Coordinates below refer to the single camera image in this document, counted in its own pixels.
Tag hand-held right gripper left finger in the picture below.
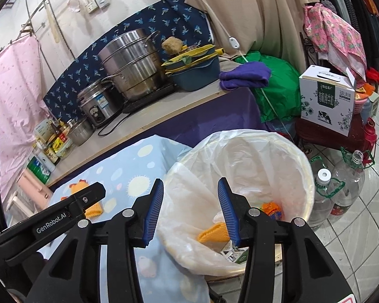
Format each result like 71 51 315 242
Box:
27 178 165 303

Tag oil bottle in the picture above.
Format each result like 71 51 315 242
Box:
58 118 70 139

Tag printed orange plastic bag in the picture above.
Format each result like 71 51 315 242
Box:
260 201 285 221

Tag white bin with plastic liner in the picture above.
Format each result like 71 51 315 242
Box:
159 129 315 275

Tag blue basin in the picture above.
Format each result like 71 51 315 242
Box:
169 58 221 91

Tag yellow rimmed dish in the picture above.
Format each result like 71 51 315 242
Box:
160 45 225 70

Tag steel rice cooker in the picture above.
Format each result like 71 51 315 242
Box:
77 77 121 128

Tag purple cloth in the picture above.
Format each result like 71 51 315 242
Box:
219 62 272 90

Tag hanging dark clothes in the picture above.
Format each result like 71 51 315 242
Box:
328 0 379 89

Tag black power cord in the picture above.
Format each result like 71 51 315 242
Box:
97 110 127 137

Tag blue spotted tablecloth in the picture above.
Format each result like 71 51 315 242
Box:
38 134 209 303

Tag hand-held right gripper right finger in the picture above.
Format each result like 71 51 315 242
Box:
217 177 351 303

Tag steel bowl with lid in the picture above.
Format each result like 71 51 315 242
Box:
66 117 94 146

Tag pink floral cloth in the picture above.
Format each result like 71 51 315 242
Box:
304 3 367 79

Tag black induction cooker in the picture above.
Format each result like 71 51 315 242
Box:
122 82 176 114

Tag beige curtain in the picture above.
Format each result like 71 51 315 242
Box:
172 0 319 67

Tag open clear water bottle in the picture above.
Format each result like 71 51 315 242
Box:
330 150 367 217

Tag red thermos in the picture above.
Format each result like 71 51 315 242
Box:
363 117 378 165

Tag yellow orange toy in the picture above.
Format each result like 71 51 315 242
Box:
61 179 104 220

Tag dark red side table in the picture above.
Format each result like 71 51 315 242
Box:
295 114 365 154

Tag steel steamer pot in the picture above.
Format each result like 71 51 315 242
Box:
97 28 165 102

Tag capped clear water bottle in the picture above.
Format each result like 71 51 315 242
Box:
310 168 346 231

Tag clear plastic food container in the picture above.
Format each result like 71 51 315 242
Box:
58 140 74 160

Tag yellow seasoning packet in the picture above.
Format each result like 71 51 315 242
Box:
58 134 72 152

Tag green white packet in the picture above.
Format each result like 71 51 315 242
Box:
26 158 51 184

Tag white bottle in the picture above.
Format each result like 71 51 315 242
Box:
35 147 56 172

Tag dark sauce bottle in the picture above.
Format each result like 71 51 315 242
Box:
46 133 62 165

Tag green plastic bag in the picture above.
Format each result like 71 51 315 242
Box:
235 51 302 123

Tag white green milk carton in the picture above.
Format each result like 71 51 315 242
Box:
221 240 250 264

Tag white milk gift box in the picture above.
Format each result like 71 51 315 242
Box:
298 65 357 137

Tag short orange foam net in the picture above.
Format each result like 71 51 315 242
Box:
197 222 231 243

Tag navy patterned cloth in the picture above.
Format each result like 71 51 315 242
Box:
43 0 214 122

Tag dark purple table skirt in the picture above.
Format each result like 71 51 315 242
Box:
49 85 266 193

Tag pink plastic basket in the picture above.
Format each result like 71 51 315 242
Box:
352 96 371 115

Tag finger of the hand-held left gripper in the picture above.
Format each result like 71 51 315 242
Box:
61 181 107 219

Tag brown sponge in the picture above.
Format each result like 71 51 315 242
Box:
162 37 182 54

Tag white blender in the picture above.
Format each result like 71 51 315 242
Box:
6 192 38 224

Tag pink kettle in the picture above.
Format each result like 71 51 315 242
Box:
16 168 53 206

